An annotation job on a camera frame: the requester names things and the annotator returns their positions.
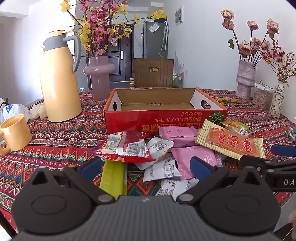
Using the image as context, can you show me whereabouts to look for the textured pink vase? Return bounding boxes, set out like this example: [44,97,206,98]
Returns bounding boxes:
[235,61,257,100]

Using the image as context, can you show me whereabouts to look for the dark brown door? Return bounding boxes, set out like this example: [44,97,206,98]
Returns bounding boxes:
[109,22,134,82]

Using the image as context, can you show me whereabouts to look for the small figurine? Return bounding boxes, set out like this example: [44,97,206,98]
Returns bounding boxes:
[286,127,296,142]

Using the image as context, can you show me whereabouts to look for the yellow box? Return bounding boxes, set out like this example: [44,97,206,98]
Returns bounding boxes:
[154,9,167,21]

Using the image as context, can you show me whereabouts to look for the red cardboard box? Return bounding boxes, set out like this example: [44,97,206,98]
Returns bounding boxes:
[103,88,228,139]

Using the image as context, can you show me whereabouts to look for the pink snack packet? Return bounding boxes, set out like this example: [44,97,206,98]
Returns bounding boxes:
[158,126,198,147]
[170,146,223,181]

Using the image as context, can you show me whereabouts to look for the patterned red tablecloth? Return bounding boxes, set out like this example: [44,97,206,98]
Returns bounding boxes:
[0,88,296,232]

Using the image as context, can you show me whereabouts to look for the beige cloth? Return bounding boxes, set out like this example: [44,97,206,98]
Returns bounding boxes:
[31,102,48,120]

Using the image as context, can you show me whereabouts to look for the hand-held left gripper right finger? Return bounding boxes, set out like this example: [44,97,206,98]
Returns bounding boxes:
[178,157,262,205]

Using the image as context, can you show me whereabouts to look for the white plastic bag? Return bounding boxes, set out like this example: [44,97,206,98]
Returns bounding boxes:
[0,98,33,124]

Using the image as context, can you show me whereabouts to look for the white wall panel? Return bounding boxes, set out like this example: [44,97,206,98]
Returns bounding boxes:
[174,7,183,25]

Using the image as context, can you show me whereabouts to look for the long yellow orange snack packet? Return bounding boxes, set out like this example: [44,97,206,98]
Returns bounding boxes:
[195,120,267,160]

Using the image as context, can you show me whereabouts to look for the smooth pink vase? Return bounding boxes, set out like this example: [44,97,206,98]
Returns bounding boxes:
[83,56,115,100]

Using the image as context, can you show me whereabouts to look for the grey refrigerator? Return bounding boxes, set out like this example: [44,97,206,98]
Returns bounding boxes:
[142,20,169,59]

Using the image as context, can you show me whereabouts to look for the red white snack packet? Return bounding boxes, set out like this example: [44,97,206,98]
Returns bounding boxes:
[94,130,158,164]

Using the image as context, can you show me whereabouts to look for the wooden chair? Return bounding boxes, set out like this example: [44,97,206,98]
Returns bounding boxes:
[133,58,174,88]

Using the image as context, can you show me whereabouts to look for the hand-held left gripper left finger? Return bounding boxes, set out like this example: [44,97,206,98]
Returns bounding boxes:
[31,157,115,205]

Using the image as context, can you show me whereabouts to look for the small orange green snack packet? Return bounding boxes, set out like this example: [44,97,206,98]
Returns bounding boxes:
[221,119,250,137]

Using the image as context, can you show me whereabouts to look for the yellow thermos jug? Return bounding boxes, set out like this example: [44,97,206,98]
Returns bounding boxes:
[39,30,82,123]

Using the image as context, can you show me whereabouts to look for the yellow mug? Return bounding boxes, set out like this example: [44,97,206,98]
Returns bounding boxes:
[0,114,32,156]

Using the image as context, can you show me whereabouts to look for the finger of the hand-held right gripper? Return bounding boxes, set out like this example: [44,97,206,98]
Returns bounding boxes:
[239,155,280,169]
[271,145,296,158]

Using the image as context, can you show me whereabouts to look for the floral ceramic vase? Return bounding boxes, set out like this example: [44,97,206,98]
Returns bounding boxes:
[269,81,287,118]

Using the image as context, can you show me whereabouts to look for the white folded umbrella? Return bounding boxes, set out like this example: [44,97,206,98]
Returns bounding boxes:
[161,21,169,51]

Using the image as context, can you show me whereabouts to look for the small storage rack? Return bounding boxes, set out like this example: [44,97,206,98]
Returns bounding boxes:
[172,72,184,87]

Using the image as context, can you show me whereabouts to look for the dried pink roses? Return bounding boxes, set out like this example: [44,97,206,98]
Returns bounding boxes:
[221,9,280,65]

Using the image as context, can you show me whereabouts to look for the glass jar with grains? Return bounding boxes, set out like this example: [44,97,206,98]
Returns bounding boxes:
[252,83,275,110]

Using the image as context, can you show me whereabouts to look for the pink yellow flowering branches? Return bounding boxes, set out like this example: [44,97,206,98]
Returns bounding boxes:
[60,0,163,57]

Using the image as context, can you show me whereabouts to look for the fallen yellow petals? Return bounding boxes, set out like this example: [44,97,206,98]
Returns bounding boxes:
[217,97,243,103]

